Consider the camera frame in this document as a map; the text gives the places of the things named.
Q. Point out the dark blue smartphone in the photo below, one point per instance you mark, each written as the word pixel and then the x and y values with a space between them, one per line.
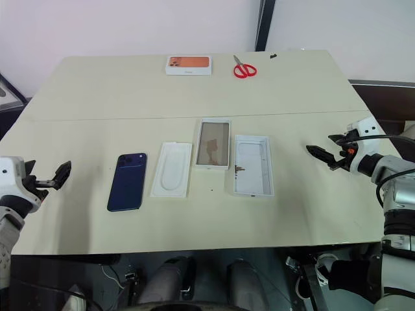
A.
pixel 127 184

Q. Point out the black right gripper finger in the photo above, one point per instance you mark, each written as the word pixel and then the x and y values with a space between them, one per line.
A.
pixel 321 154
pixel 338 138

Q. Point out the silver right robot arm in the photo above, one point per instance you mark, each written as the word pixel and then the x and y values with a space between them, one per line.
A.
pixel 402 194

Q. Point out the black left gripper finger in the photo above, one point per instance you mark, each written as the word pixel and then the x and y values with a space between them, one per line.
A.
pixel 30 166
pixel 62 175

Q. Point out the dark vertical door frame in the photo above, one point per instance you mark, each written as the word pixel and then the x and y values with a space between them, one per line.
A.
pixel 265 26

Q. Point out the orange print phone box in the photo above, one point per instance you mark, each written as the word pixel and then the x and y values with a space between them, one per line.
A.
pixel 189 64

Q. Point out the dark rounded shape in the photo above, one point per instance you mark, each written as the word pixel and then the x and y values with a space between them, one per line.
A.
pixel 248 285
pixel 168 278

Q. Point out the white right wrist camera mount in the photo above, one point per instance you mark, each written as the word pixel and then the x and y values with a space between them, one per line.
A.
pixel 366 129

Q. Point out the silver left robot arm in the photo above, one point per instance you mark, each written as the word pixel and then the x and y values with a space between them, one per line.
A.
pixel 9 230

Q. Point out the white plastic phone tray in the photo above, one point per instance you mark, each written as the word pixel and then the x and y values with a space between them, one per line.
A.
pixel 171 171

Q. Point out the white box with brown interior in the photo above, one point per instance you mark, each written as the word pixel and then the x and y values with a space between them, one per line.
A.
pixel 212 145

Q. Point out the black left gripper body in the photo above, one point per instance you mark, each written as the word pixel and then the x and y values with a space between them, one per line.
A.
pixel 43 184

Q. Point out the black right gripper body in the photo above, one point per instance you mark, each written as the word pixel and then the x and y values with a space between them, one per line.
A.
pixel 347 158

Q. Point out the white phone box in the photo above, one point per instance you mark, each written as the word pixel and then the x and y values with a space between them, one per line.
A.
pixel 253 165

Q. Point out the dark brown cabinet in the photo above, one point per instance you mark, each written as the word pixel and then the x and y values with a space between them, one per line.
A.
pixel 386 97

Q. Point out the dark framed object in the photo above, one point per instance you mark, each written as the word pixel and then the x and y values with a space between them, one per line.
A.
pixel 9 97

